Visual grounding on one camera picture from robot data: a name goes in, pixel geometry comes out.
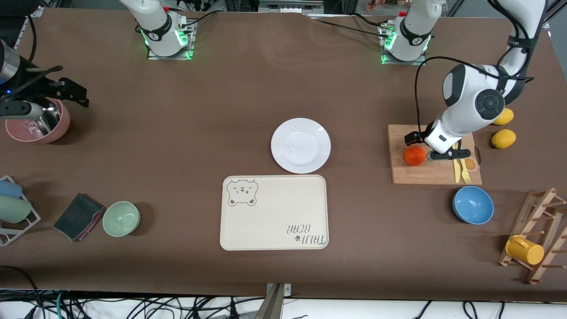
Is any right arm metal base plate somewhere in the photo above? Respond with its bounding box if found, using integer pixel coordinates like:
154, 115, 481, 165
147, 20, 194, 60

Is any black left base cable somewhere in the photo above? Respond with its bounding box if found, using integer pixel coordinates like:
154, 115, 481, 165
308, 13, 392, 40

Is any yellow plastic fork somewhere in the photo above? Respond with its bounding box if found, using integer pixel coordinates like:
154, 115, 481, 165
458, 153, 472, 184

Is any pale green cup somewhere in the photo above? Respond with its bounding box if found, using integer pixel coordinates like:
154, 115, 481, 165
0, 195, 32, 224

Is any black right base cable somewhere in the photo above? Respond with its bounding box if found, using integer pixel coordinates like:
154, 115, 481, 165
179, 10, 220, 34

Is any wooden mug rack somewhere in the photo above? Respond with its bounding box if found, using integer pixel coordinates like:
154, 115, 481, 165
498, 187, 567, 285

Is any dark grey folded cloth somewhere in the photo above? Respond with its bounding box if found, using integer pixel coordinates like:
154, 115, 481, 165
53, 193, 106, 242

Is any metal scoop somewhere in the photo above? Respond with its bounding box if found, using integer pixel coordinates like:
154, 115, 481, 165
27, 104, 61, 136

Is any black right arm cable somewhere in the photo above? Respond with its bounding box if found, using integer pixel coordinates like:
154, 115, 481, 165
12, 16, 63, 89

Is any wooden cutting board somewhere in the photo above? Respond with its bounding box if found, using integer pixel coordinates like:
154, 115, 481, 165
388, 124, 483, 185

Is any yellow mug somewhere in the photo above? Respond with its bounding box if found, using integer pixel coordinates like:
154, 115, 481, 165
505, 235, 545, 266

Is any pale green bowl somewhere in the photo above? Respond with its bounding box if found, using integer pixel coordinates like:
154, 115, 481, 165
102, 201, 141, 237

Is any black base cable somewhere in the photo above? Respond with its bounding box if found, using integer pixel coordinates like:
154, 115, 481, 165
179, 10, 220, 34
308, 13, 392, 40

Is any orange mandarin fruit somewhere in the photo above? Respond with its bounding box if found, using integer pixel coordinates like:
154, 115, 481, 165
404, 146, 427, 167

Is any metal camera mount strut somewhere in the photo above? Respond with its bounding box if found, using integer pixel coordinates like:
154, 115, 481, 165
255, 283, 292, 319

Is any yellow lemon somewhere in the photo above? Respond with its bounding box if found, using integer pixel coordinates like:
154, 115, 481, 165
493, 108, 514, 126
491, 129, 517, 149

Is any white round plate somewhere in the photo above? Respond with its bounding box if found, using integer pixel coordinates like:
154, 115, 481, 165
271, 117, 331, 174

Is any cream bear print tray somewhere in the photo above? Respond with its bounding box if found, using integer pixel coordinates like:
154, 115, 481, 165
220, 175, 329, 251

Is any blue bowl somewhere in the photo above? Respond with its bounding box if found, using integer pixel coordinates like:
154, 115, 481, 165
452, 186, 495, 225

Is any pale blue cup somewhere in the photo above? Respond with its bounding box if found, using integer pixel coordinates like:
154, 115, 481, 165
0, 180, 23, 198

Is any white wire rack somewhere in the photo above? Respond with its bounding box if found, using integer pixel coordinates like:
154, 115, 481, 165
0, 175, 41, 247

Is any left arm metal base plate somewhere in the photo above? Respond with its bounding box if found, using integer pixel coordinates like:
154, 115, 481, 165
380, 24, 428, 66

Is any pink bowl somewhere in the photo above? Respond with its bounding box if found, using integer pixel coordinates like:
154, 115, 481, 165
5, 98, 70, 144

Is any aluminium frame block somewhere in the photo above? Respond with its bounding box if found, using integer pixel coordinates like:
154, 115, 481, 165
258, 0, 324, 14

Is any brown table cover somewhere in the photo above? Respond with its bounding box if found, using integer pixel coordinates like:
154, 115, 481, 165
0, 8, 567, 302

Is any black looped floor cable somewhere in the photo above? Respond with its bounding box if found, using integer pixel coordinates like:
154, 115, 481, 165
0, 265, 45, 319

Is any yellow plastic knife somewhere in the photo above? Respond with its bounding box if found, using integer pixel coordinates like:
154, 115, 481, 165
452, 142, 462, 183

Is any aluminium corner profile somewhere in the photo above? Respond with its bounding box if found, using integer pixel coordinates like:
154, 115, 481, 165
534, 0, 567, 31

